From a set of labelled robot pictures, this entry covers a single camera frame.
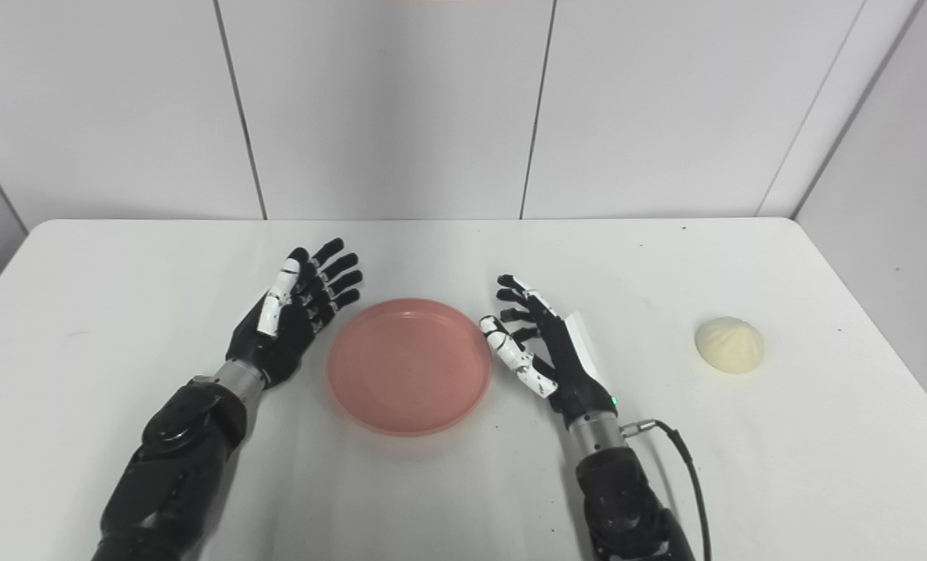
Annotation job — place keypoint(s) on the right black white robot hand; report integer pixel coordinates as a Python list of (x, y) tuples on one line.
[(565, 366)]

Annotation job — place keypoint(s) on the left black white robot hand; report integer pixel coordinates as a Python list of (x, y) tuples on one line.
[(288, 327)]

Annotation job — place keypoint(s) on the cream steamed bun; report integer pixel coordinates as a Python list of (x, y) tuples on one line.
[(730, 345)]

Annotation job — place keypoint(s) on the pink round plate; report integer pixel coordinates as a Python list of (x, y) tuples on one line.
[(409, 366)]

